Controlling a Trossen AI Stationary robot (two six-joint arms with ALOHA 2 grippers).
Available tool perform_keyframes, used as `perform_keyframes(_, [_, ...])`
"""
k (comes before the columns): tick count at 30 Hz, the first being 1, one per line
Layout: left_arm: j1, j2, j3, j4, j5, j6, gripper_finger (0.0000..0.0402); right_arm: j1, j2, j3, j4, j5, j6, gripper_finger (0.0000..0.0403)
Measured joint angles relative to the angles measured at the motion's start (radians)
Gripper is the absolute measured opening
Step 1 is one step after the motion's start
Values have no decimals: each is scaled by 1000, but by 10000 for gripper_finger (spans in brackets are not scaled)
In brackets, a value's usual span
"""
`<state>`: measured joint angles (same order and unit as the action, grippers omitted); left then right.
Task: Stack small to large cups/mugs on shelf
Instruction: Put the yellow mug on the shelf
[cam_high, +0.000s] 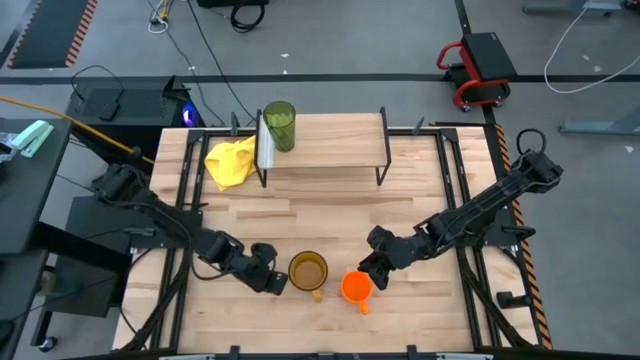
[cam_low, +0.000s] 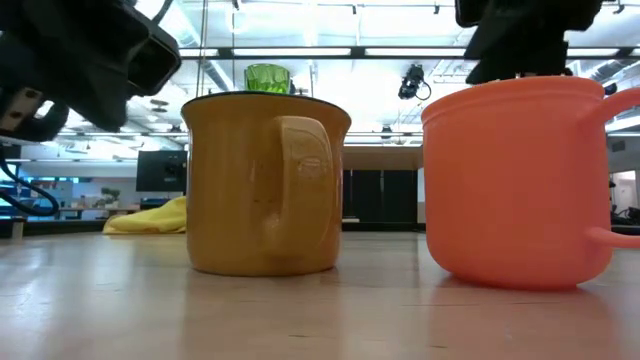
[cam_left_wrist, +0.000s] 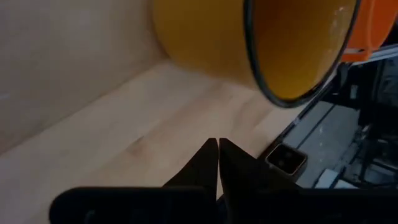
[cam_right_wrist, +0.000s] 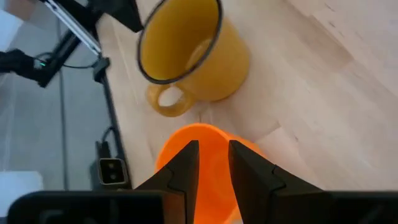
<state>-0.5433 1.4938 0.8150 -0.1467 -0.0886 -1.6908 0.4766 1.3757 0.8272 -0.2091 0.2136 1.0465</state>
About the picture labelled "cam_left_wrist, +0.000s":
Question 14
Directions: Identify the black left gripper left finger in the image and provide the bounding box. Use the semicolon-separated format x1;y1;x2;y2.
162;138;218;189

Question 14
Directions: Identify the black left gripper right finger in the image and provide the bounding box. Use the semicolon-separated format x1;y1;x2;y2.
219;138;300;190

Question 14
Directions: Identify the small orange plastic cup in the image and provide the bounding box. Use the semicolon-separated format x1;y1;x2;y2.
341;0;398;63

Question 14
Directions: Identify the black frame post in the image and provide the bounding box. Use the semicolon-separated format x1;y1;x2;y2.
265;142;309;182

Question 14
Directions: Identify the black metal table frame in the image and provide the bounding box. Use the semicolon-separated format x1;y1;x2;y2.
257;62;346;159

